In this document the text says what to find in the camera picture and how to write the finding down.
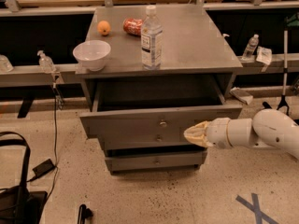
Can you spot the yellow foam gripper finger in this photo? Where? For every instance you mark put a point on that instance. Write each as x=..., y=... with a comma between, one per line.
x=198, y=128
x=198, y=139

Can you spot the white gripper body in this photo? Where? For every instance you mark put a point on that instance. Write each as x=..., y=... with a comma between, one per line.
x=217, y=132

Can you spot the grey top drawer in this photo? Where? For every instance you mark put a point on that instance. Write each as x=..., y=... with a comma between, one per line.
x=147, y=108

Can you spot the grey drawer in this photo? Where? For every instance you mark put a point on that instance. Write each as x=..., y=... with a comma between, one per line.
x=114, y=141
x=155, y=161
x=147, y=108

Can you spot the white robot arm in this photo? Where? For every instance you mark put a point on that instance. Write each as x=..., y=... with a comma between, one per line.
x=268, y=129

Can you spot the grey bottom drawer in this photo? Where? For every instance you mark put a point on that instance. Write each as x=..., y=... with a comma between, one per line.
x=155, y=161

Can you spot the grey middle drawer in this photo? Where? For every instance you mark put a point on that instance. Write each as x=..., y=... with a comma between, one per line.
x=114, y=141

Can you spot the grey drawer cabinet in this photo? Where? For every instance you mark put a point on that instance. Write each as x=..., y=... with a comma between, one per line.
x=192, y=44

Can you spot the grey block on floor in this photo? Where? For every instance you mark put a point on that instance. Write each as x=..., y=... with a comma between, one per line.
x=241, y=95

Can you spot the white pole with black base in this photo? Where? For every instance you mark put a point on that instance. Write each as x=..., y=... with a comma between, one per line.
x=289, y=23

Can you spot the white paper packet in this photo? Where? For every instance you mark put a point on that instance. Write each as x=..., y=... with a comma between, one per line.
x=264, y=56

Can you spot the small background water bottle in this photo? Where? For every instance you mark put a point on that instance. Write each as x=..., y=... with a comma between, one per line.
x=251, y=47

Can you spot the clear plastic water bottle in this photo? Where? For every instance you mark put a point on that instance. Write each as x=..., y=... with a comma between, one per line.
x=151, y=39

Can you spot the red soda can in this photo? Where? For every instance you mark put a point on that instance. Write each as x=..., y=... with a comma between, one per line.
x=132, y=26

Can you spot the white bowl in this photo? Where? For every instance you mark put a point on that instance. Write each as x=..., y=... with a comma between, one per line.
x=92, y=54

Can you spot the black object at bottom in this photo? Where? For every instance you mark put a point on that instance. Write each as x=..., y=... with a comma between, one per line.
x=84, y=213

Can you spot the orange fruit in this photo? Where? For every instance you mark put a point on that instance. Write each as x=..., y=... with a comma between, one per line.
x=103, y=28

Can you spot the black power adapter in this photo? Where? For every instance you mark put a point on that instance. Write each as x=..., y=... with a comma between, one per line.
x=43, y=168

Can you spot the clear sanitizer pump bottle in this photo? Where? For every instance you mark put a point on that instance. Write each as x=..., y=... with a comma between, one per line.
x=46, y=62

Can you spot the black bag with strap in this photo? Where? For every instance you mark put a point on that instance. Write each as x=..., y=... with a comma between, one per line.
x=17, y=204

